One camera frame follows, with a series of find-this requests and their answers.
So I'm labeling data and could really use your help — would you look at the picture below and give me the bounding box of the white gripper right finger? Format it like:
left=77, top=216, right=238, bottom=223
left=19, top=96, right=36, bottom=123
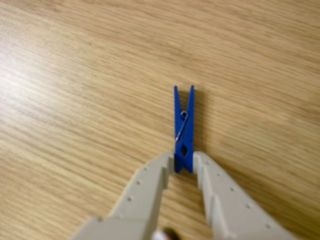
left=192, top=151, right=302, bottom=240

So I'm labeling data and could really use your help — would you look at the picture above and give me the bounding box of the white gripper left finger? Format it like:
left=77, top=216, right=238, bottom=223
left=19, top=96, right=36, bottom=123
left=71, top=152, right=175, bottom=240

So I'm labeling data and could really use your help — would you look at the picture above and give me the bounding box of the blue clothes peg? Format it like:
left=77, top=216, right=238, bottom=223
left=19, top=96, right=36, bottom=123
left=173, top=84, right=196, bottom=175

